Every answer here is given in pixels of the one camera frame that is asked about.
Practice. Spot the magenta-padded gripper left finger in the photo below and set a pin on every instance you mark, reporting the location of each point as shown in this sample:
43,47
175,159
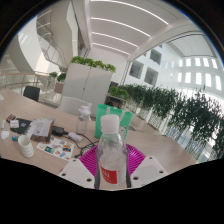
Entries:
75,171

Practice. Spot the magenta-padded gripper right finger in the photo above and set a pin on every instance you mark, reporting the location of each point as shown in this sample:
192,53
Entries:
150,170

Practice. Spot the clear water bottle red label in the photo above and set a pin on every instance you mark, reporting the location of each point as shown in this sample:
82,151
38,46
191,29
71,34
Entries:
111,156

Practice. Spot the white power adapter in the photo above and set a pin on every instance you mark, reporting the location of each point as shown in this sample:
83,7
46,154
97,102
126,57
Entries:
75,137

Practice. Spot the black power adapter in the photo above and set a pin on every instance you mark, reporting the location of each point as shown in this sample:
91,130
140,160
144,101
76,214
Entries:
57,130

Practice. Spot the clear sports bottle white lid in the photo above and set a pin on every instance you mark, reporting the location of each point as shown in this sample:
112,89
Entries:
82,120

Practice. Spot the white checked paper cup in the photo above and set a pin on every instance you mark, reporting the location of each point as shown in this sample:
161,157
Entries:
25,146

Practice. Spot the green tote bag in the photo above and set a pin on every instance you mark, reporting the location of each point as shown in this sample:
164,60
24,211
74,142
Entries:
103,113

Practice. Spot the long green hedge row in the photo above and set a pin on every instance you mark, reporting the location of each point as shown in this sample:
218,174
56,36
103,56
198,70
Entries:
180,110

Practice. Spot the small blue marker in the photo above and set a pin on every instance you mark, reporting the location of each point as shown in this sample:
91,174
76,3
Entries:
15,138

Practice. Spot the white card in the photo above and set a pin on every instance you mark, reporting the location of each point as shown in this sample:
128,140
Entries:
14,124

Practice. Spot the white computer mouse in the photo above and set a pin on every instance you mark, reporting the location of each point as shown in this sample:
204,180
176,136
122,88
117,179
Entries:
4,134

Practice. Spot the red and black phone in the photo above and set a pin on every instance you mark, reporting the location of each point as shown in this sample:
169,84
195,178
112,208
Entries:
10,117

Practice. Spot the tall white cabinet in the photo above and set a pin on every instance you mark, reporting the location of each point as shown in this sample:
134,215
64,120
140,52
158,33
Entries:
86,86

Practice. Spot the brown planter with plants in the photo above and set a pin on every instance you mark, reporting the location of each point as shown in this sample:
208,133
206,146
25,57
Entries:
59,85

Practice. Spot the black office chair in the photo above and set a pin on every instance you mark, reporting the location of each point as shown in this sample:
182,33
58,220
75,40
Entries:
31,93

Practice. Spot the green plants in cabinet planter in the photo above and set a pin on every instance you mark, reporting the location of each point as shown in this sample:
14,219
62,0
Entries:
93,63

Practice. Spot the glass railing wooden handrail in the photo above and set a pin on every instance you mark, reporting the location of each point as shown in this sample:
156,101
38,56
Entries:
20,74

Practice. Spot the ceiling light strips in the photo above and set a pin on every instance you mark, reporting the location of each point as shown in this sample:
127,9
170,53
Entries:
120,25

